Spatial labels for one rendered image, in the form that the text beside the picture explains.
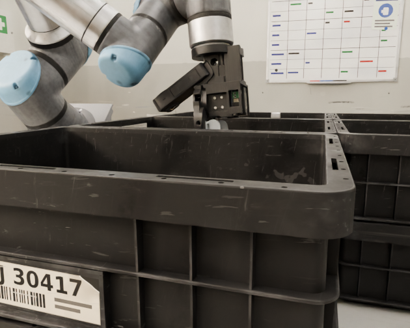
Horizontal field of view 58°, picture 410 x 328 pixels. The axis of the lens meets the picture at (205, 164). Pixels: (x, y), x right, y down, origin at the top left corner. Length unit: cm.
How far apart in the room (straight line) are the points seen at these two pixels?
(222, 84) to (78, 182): 41
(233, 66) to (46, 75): 48
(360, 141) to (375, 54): 343
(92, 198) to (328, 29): 373
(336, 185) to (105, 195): 13
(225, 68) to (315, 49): 326
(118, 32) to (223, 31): 17
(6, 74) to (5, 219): 68
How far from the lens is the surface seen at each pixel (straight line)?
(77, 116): 103
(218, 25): 63
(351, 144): 49
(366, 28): 392
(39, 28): 96
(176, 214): 21
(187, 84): 64
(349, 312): 55
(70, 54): 99
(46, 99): 95
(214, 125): 61
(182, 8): 68
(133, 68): 61
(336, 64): 386
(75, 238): 26
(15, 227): 29
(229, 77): 62
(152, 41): 65
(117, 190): 22
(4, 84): 93
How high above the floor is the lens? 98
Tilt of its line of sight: 10 degrees down
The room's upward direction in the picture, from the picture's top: straight up
